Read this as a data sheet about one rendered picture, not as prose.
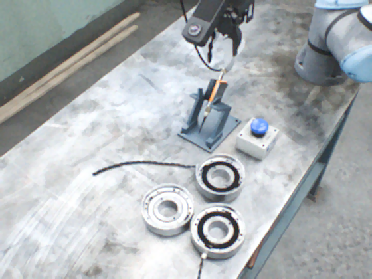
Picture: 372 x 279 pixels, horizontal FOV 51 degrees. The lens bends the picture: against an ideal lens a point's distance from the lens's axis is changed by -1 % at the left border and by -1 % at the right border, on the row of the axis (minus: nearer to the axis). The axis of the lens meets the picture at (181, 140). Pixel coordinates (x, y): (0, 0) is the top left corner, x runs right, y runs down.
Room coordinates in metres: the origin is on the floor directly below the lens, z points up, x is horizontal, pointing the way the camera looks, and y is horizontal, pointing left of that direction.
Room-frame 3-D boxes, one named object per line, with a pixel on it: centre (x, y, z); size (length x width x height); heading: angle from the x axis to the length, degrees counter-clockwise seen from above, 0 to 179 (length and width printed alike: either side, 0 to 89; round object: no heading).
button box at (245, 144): (0.59, -0.18, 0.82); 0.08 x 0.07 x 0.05; 142
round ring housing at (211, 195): (0.48, -0.08, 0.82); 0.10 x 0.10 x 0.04
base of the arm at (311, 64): (0.85, -0.40, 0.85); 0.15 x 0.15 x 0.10
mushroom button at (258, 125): (0.58, -0.17, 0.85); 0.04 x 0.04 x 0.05
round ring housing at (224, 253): (0.35, -0.06, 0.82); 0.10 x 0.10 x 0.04
